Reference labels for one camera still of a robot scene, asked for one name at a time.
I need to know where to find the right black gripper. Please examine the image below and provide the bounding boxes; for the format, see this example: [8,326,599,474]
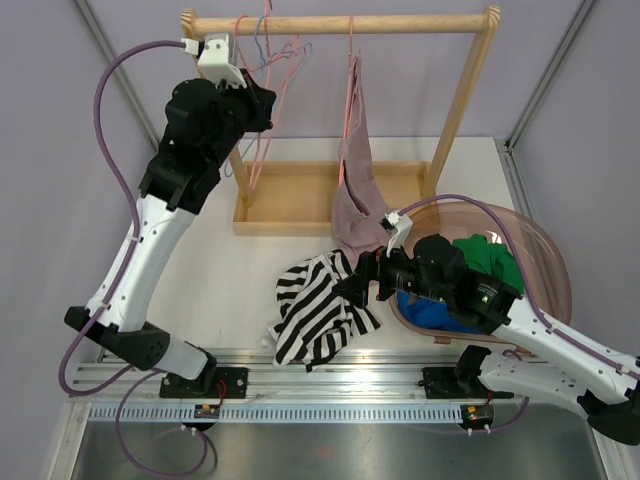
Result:
[333,233,451,308]

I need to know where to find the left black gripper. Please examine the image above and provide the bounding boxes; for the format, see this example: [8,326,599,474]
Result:
[205,68,276,167]

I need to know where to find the black white striped tank top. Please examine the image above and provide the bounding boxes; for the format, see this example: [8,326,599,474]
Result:
[268,249,382,372]

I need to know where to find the blue tank top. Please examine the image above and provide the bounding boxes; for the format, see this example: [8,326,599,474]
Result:
[396,292,481,334]

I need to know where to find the pink hanger of striped top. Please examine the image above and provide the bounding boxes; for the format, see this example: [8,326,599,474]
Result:
[240,0,304,190]

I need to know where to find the blue wire hanger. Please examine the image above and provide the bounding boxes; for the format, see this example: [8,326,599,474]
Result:
[233,7,313,187]

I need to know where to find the pink wire hanger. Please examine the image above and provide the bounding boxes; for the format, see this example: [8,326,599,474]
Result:
[232,13,251,66]

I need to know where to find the green tank top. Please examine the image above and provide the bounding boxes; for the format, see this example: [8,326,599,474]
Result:
[453,234,525,294]

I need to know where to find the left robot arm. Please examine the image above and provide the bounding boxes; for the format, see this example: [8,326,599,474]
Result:
[64,75,277,398]

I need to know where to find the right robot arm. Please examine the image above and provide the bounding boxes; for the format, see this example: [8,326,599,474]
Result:
[333,234,639,446]

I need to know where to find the pink tank top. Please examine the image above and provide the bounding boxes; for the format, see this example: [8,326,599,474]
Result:
[332,56,392,267]

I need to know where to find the wooden clothes rack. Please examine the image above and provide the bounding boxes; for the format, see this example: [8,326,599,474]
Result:
[181,6,501,237]

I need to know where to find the translucent pink plastic basket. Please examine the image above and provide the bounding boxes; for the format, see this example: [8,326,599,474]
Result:
[389,201,572,345]

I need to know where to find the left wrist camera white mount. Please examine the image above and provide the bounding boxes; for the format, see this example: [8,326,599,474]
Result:
[181,34,247,89]

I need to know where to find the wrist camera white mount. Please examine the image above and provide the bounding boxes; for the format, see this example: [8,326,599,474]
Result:
[379,210,413,257]
[181,34,247,89]

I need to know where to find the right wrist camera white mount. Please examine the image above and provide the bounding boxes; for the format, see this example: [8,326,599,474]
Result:
[379,210,413,257]

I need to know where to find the aluminium rail base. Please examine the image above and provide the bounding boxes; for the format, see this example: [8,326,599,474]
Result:
[67,349,460,403]

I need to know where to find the white slotted cable duct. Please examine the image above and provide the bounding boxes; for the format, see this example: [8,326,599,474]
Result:
[89,402,462,424]

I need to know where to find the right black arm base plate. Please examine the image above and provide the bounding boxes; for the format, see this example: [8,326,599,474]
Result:
[418,367,514,400]

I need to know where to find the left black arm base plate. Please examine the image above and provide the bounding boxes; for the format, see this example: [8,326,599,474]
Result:
[159,366,249,400]

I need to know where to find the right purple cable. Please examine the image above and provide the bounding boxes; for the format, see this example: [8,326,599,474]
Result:
[399,193,640,436]

